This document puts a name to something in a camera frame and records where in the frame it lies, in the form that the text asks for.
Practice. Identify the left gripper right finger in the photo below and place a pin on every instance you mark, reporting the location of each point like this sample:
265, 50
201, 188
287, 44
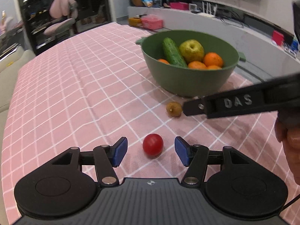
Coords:
194, 157

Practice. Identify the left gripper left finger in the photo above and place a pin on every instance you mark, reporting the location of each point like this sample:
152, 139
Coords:
106, 158

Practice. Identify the orange mandarin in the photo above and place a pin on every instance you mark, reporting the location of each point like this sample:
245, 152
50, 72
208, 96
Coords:
197, 65
214, 67
163, 61
213, 59

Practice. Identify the green cucumber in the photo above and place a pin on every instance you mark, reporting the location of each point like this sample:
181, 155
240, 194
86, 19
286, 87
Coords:
172, 53

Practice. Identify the person right hand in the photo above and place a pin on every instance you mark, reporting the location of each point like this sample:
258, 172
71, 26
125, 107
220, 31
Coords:
290, 139

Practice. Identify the red cherry tomato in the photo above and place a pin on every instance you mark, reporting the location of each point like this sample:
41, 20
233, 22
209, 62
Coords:
153, 144

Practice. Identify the brown longan middle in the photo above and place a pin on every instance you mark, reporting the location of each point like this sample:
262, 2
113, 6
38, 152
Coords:
174, 109

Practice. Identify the pink checkered tablecloth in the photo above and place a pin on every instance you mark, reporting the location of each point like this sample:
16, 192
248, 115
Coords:
93, 89

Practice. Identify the green plastic colander bowl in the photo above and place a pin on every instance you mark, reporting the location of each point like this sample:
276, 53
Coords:
188, 82

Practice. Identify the yellow green pear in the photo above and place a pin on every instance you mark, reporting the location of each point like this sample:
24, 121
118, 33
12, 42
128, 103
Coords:
192, 50

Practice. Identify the white wifi router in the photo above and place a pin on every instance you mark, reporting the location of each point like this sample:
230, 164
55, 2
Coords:
208, 9

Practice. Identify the orange box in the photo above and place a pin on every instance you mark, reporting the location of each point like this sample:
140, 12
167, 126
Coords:
135, 22

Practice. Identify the pink storage box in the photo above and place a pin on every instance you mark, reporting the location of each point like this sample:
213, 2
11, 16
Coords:
152, 22

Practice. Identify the pink office chair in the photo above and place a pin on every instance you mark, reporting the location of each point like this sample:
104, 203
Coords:
62, 9

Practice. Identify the blue snack bag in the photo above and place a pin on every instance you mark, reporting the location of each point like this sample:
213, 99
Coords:
147, 3

